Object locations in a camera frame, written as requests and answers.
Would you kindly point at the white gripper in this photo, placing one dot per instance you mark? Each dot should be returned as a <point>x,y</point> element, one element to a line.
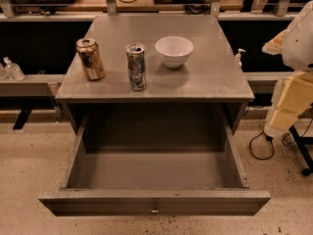
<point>299,46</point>

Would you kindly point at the silver blue redbull can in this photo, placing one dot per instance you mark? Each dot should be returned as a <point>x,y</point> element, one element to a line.
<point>135,54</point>

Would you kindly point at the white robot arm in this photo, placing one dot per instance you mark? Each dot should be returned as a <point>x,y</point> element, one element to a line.
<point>295,43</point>

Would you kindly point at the metal drawer knob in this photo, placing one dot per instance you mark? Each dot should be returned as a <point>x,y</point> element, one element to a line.
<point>154,209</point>

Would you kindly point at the open grey top drawer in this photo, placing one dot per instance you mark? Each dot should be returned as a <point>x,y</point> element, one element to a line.
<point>185,161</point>

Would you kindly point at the gold soda can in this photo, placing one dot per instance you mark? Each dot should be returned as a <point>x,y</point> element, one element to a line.
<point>89,54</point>

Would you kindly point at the black stand leg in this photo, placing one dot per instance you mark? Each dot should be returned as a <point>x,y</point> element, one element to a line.
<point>301,143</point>

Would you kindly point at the white pump bottle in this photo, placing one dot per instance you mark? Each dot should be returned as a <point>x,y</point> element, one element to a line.
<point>238,56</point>

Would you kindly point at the white ceramic bowl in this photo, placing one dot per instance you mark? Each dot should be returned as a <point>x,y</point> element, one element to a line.
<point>174,51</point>

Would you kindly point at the clear sanitizer pump bottle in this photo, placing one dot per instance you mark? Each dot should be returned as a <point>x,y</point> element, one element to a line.
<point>13,70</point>

